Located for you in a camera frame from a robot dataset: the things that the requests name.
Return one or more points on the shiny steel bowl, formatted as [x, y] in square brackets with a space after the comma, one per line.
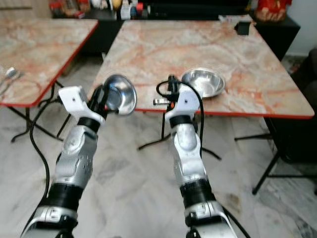
[205, 82]
[121, 94]

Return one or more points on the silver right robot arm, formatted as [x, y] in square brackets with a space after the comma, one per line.
[188, 158]

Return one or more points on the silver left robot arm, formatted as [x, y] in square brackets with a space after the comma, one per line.
[74, 158]

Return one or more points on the large marble folding table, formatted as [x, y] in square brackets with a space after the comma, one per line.
[163, 47]

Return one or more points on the small marble folding table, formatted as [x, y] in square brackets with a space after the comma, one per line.
[44, 49]

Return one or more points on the white carton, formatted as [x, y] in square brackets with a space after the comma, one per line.
[126, 11]

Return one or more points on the yellow bottle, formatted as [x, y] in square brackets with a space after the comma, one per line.
[117, 5]

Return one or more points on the small black box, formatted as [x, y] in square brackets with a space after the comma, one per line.
[243, 28]

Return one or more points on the red snack packets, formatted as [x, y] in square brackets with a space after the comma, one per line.
[67, 7]

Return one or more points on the steel spoon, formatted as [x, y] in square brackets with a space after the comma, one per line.
[10, 73]

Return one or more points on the black sideboard cabinet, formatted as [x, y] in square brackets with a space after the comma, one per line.
[280, 37]

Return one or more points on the red printed bag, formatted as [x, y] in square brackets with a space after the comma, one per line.
[273, 10]

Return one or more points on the dark box under table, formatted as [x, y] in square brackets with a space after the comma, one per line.
[292, 141]

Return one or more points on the dark sofa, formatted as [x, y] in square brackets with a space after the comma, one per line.
[306, 74]

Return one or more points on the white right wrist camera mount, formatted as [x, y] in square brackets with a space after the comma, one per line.
[185, 104]

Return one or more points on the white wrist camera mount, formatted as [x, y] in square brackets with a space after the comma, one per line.
[74, 99]
[185, 104]

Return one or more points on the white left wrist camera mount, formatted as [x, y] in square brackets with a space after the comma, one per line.
[74, 99]

